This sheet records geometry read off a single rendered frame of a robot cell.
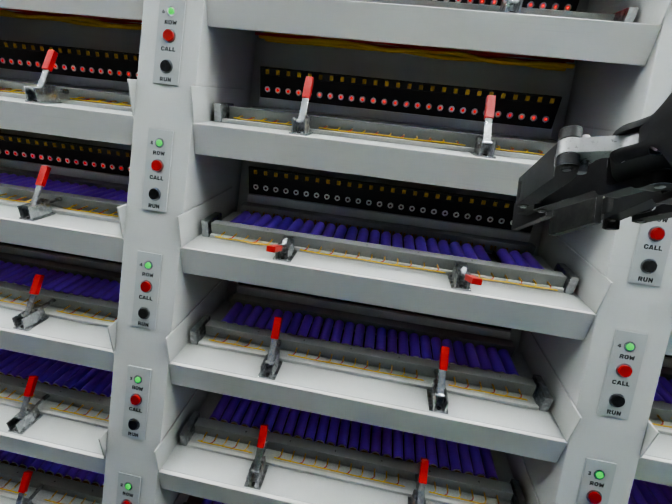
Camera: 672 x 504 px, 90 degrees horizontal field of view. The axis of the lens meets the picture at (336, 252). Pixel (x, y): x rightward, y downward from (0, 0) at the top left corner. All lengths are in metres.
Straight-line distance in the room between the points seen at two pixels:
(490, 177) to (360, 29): 0.28
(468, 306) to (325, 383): 0.25
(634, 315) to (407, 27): 0.50
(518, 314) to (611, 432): 0.21
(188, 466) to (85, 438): 0.20
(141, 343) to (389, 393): 0.40
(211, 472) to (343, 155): 0.56
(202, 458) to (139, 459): 0.10
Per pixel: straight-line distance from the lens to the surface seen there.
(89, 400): 0.84
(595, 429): 0.65
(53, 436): 0.84
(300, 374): 0.58
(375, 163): 0.51
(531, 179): 0.30
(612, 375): 0.62
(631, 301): 0.61
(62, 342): 0.73
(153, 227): 0.60
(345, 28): 0.57
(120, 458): 0.75
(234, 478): 0.69
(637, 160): 0.25
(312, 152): 0.52
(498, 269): 0.57
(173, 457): 0.74
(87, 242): 0.68
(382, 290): 0.50
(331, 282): 0.51
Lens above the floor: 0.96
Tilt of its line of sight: 6 degrees down
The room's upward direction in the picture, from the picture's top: 8 degrees clockwise
